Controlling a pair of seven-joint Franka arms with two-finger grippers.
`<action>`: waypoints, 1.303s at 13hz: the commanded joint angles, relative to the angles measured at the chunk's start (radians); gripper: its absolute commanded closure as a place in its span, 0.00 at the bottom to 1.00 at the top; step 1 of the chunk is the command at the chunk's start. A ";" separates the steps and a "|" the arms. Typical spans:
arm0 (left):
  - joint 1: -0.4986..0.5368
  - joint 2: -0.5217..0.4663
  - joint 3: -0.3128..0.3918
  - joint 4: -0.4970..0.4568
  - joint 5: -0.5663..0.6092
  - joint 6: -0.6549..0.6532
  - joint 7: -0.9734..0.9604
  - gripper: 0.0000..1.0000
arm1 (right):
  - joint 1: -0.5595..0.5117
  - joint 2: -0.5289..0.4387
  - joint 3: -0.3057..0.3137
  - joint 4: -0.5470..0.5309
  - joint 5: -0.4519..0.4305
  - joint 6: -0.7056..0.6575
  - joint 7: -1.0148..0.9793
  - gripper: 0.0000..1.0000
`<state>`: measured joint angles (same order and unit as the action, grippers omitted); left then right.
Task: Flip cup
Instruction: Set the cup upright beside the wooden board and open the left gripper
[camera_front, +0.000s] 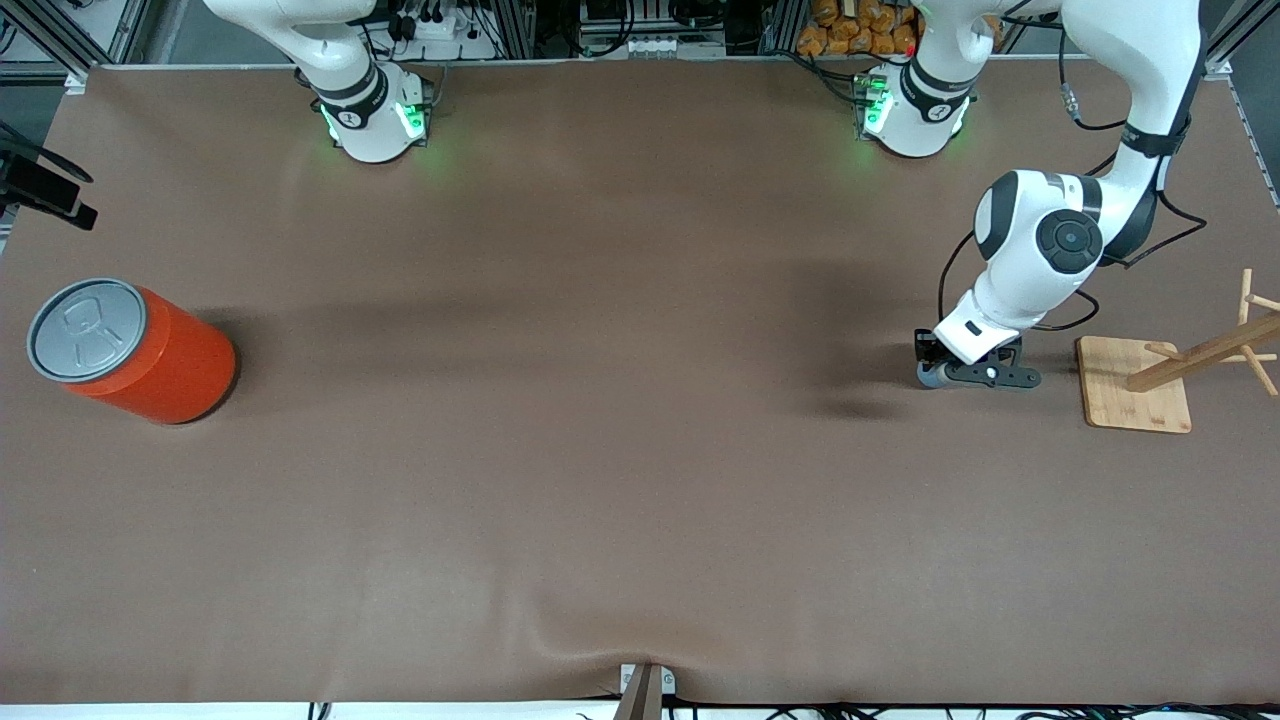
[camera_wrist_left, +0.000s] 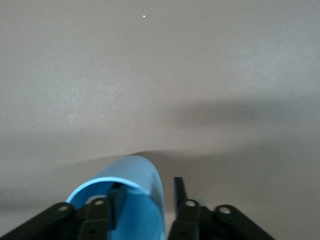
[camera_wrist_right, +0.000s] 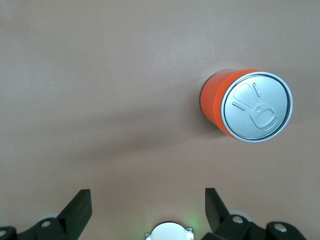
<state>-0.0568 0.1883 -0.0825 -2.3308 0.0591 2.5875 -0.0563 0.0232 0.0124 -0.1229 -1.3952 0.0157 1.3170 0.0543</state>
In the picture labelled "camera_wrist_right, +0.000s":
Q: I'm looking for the brown table mat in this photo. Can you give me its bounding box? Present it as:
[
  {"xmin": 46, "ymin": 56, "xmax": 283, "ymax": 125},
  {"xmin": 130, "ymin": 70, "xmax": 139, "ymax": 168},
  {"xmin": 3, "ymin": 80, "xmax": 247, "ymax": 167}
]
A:
[{"xmin": 0, "ymin": 0, "xmax": 320, "ymax": 240}]

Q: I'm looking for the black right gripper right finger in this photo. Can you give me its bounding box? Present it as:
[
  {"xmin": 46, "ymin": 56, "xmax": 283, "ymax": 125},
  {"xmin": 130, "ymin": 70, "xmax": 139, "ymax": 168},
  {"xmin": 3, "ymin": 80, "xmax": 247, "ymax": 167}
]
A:
[{"xmin": 201, "ymin": 187, "xmax": 310, "ymax": 240}]

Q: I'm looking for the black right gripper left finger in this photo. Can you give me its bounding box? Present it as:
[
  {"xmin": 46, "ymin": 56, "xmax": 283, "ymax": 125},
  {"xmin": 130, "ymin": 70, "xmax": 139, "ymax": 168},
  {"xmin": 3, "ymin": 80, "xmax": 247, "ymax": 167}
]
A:
[{"xmin": 0, "ymin": 189, "xmax": 92, "ymax": 240}]

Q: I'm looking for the large orange can, silver lid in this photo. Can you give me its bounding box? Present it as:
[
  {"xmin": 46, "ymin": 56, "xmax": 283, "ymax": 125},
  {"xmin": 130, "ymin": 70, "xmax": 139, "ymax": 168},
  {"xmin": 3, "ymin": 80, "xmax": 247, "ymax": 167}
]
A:
[{"xmin": 199, "ymin": 68, "xmax": 294, "ymax": 143}]

